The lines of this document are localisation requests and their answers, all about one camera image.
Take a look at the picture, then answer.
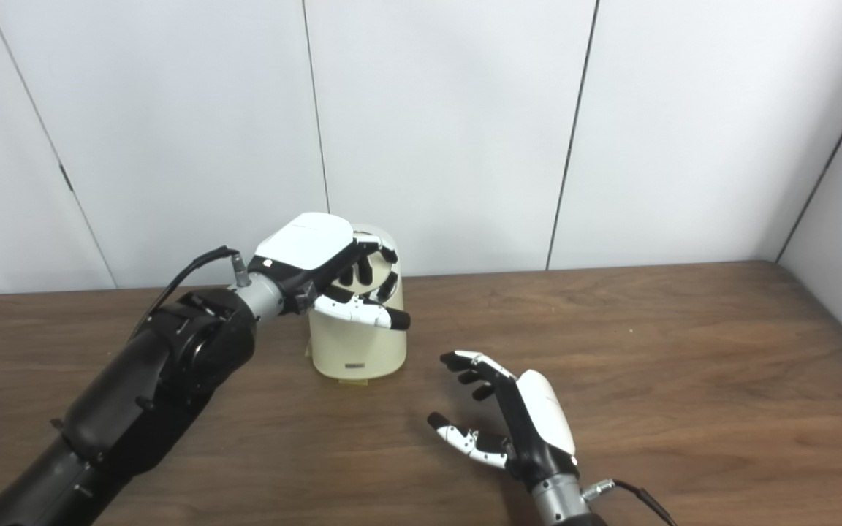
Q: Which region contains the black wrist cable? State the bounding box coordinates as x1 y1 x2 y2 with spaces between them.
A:
582 479 678 526
132 246 250 337

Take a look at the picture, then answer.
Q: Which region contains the cream round bin lid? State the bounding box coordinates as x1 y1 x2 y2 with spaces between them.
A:
352 234 401 302

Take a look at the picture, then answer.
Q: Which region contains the cream-colored bin body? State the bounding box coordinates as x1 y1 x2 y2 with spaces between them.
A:
308 224 408 381

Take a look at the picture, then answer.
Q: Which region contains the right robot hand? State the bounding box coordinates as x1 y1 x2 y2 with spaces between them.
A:
427 350 580 492

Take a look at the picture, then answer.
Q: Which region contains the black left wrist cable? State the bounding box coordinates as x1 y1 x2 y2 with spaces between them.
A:
132 246 250 337

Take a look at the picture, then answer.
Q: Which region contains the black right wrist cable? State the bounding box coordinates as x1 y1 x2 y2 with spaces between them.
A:
582 479 678 526

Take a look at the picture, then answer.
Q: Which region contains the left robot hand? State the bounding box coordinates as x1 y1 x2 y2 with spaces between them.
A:
249 213 411 331

